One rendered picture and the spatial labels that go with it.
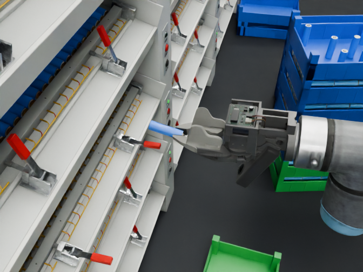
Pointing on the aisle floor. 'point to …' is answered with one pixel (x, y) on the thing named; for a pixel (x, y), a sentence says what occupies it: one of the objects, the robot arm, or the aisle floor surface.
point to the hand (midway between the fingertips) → (181, 135)
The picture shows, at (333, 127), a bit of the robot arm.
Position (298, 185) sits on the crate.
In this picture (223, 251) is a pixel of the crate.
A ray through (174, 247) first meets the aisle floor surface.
